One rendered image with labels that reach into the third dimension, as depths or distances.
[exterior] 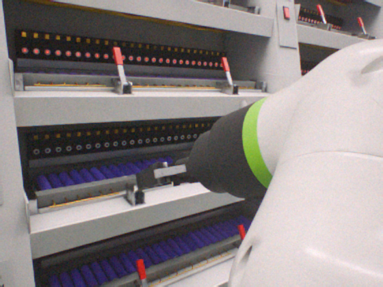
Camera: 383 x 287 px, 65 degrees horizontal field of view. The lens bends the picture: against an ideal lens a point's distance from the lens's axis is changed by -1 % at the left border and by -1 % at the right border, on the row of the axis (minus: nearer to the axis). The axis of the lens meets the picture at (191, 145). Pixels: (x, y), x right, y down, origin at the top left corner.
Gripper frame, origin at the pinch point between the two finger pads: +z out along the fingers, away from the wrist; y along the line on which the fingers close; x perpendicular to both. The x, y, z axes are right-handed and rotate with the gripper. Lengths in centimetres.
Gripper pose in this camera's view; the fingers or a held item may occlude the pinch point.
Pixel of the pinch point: (152, 178)
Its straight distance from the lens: 50.2
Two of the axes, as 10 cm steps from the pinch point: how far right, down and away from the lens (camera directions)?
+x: -2.0, -9.7, 1.1
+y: 8.1, -1.0, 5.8
